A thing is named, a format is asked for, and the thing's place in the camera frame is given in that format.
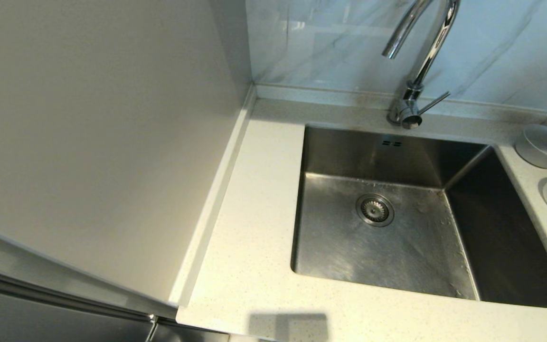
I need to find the chrome gooseneck faucet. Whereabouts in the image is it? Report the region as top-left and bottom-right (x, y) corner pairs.
(381, 0), (462, 130)

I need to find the grey ceramic bowl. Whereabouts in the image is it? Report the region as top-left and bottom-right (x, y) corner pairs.
(515, 124), (547, 170)

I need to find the stainless steel sink basin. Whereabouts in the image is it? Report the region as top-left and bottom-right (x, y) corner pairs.
(291, 124), (547, 310)

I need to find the round metal drain strainer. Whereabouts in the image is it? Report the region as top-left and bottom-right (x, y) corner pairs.
(355, 193), (395, 228)

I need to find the tall white side panel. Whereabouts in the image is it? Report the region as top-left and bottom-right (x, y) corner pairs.
(0, 0), (258, 307)

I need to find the stainless steel refrigerator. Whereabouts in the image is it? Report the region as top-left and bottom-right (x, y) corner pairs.
(0, 221), (229, 342)

